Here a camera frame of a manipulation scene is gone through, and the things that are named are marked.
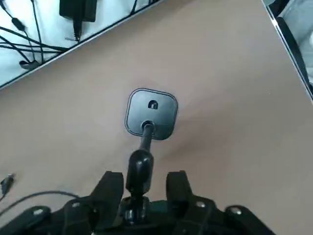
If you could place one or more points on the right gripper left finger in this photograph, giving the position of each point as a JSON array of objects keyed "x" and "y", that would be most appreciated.
[{"x": 73, "y": 215}]

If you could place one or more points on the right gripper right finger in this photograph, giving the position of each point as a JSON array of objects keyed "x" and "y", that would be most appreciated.
[{"x": 195, "y": 215}]

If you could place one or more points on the black desktop phone stand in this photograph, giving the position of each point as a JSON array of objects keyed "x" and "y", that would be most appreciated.
[{"x": 161, "y": 115}]

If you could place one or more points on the black power adapter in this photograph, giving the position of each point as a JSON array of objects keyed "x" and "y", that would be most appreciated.
[{"x": 78, "y": 9}]

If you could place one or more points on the aluminium table rail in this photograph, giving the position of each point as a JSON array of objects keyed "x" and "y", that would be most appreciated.
[{"x": 288, "y": 49}]

